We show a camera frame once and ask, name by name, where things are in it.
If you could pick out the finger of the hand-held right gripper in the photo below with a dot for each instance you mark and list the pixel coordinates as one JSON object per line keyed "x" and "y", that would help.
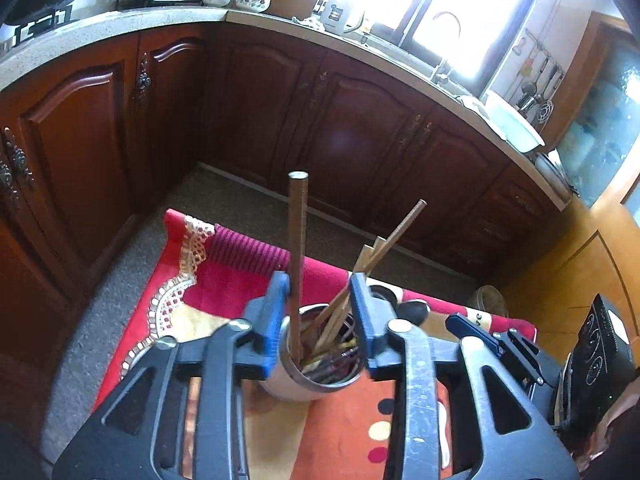
{"x": 522, "y": 357}
{"x": 470, "y": 330}

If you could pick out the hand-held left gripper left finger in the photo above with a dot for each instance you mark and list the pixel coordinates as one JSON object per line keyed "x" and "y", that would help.
{"x": 272, "y": 325}

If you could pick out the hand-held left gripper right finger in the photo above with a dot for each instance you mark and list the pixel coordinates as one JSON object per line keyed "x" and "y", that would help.
{"x": 361, "y": 320}

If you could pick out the pile of wooden chopsticks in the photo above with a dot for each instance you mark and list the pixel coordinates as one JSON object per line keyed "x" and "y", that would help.
{"x": 332, "y": 332}

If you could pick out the steel utensil holder cup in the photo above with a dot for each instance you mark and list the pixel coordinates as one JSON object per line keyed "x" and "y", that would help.
{"x": 300, "y": 385}

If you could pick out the dark brown chopstick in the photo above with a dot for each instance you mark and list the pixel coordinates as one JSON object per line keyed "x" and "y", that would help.
{"x": 297, "y": 240}

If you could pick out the light bamboo chopstick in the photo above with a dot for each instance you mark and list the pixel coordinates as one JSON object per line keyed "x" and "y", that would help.
{"x": 400, "y": 230}

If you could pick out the hanging kitchen utensils rack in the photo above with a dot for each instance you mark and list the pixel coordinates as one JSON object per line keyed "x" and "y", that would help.
{"x": 542, "y": 85}

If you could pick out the small black object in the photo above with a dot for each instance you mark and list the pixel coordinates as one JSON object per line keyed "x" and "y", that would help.
{"x": 414, "y": 312}

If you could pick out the lace-trimmed cloth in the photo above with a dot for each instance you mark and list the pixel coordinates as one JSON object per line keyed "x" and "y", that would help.
{"x": 192, "y": 245}

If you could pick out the orange and cream printed blanket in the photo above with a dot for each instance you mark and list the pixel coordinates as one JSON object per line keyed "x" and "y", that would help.
{"x": 340, "y": 435}

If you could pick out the dark wooden kitchen cabinets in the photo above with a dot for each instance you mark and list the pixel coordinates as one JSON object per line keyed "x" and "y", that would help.
{"x": 350, "y": 125}

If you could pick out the light blue basin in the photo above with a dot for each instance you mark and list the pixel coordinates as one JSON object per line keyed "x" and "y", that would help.
{"x": 515, "y": 125}

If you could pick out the glass door wooden cabinet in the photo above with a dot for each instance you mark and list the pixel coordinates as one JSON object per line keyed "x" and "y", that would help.
{"x": 605, "y": 110}

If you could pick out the metal faucet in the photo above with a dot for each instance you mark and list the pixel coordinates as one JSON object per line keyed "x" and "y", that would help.
{"x": 442, "y": 60}

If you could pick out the white electric kettle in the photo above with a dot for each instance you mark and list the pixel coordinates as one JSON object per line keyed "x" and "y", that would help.
{"x": 340, "y": 15}

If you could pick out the kitchen window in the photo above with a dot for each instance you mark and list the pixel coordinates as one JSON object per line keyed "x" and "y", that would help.
{"x": 440, "y": 5}

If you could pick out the stone kitchen countertop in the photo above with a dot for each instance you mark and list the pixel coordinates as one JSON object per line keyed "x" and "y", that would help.
{"x": 125, "y": 27}

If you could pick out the gas stove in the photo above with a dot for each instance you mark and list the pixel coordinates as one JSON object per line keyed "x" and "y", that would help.
{"x": 37, "y": 22}

